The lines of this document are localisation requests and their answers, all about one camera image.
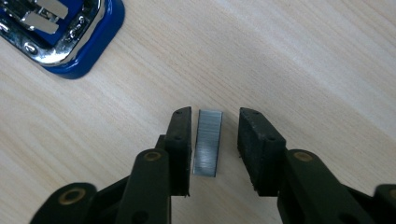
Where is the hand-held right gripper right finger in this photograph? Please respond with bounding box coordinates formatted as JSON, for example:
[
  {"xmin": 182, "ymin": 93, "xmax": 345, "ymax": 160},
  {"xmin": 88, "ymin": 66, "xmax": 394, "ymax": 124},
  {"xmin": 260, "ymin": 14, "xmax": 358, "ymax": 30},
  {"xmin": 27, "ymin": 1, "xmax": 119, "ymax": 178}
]
[{"xmin": 236, "ymin": 106, "xmax": 288, "ymax": 198}]

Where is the silver staple strip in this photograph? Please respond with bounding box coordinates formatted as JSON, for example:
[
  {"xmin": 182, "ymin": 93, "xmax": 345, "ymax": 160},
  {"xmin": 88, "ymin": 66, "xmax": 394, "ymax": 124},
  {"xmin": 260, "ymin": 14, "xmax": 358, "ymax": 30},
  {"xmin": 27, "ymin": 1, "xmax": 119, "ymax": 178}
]
[{"xmin": 192, "ymin": 108, "xmax": 224, "ymax": 178}]

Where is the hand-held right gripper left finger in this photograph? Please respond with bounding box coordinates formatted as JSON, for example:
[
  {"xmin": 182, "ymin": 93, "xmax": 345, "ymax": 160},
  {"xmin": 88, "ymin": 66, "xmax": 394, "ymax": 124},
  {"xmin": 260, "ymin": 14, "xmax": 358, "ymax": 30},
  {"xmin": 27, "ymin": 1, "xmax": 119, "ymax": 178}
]
[{"xmin": 154, "ymin": 105, "xmax": 192, "ymax": 198}]

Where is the blue stapler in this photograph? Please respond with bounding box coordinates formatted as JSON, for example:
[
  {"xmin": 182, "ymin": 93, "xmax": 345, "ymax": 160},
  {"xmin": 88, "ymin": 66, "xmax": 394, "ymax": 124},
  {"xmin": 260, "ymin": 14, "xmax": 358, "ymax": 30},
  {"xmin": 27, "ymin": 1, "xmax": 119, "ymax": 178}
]
[{"xmin": 0, "ymin": 0, "xmax": 126, "ymax": 80}]

